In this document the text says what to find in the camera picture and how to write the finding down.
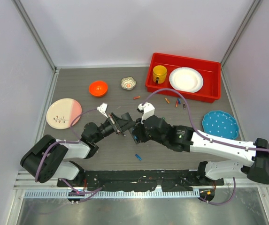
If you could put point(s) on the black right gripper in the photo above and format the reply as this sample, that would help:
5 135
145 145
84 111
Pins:
140 128

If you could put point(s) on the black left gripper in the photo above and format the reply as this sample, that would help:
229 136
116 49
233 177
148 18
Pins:
120 125

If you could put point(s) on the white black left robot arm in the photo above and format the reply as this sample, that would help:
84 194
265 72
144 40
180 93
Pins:
45 159

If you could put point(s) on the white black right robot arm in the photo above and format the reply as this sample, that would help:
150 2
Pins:
243 159

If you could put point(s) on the small floral bowl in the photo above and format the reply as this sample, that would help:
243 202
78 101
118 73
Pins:
128 83

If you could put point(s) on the orange bowl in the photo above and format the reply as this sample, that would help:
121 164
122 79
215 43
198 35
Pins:
98 88

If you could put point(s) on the yellow mug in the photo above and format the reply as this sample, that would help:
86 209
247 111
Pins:
159 74

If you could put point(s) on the pink cream plate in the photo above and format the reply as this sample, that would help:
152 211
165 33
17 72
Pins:
62 112

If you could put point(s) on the white paper plate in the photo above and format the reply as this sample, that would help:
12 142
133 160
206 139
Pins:
186 79

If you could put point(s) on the blue polka dot plate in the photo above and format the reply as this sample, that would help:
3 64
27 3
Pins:
221 124

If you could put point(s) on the red plastic bin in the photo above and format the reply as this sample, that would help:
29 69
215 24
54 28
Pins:
209 70

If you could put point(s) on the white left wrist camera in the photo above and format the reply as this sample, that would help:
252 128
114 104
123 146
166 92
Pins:
102 109

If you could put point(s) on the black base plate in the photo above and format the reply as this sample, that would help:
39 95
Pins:
141 180

